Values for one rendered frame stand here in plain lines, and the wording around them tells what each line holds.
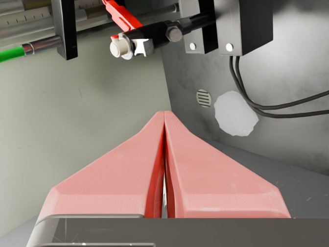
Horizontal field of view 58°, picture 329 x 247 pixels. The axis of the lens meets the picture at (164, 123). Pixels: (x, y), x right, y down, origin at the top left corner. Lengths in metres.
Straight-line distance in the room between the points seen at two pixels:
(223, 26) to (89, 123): 0.36
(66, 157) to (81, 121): 0.08
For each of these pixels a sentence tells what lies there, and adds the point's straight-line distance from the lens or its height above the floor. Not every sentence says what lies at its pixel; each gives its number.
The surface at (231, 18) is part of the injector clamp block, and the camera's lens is 0.40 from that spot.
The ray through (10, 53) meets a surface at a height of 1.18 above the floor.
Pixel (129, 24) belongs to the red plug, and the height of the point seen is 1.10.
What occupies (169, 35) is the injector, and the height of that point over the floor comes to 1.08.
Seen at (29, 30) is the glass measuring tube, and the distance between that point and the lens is 0.55.
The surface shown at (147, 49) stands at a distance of 0.29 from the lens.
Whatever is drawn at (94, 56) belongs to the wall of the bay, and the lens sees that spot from 0.63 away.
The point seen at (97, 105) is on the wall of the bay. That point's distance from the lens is 0.65.
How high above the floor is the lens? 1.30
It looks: 35 degrees down
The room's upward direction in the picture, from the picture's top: 120 degrees counter-clockwise
